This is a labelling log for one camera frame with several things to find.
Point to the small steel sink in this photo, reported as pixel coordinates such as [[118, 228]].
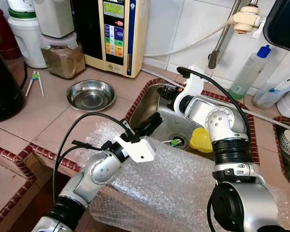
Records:
[[287, 166]]

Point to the bubble wrap sheet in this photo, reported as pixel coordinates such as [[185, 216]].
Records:
[[169, 188]]

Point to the clear jar brown powder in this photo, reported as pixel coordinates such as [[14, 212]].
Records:
[[63, 60]]

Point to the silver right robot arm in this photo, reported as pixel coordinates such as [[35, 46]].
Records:
[[227, 123]]

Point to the black kettle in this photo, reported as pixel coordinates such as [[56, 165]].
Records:
[[5, 87]]

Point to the clear bottle blue cap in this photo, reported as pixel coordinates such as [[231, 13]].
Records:
[[249, 75]]

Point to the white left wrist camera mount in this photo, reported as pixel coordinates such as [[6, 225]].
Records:
[[140, 149]]

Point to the large steel sink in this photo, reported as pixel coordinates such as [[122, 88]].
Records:
[[150, 104]]

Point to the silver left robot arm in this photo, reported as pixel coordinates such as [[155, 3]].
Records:
[[104, 169]]

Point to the green white small brush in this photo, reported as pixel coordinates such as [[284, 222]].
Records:
[[176, 141]]

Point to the yellow plastic cup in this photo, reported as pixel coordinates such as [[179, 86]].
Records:
[[201, 140]]

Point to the small steel bowl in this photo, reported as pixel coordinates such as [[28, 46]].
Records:
[[90, 95]]

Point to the grey plastic container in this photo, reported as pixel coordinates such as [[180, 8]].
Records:
[[53, 19]]

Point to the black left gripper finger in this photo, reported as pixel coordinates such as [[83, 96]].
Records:
[[150, 121], [154, 126]]

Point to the cream water ionizer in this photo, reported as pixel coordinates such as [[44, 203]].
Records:
[[137, 38]]

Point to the dark red bucket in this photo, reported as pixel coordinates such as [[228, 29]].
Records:
[[2, 29]]

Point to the round sink drain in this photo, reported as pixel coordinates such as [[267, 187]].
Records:
[[180, 144]]

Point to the cream faucet diverter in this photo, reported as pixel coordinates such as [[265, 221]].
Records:
[[246, 19]]

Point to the grey metal faucet spout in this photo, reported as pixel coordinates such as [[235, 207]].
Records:
[[215, 58]]

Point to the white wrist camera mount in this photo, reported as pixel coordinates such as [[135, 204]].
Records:
[[140, 149], [195, 84]]

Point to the white tongs green hinge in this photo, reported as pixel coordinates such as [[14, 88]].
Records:
[[35, 78]]

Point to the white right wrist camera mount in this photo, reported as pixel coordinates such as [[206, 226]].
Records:
[[195, 84]]

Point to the clear plastic cup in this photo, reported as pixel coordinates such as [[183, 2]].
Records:
[[265, 97]]

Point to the white canister green band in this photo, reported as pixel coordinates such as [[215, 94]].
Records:
[[24, 41]]

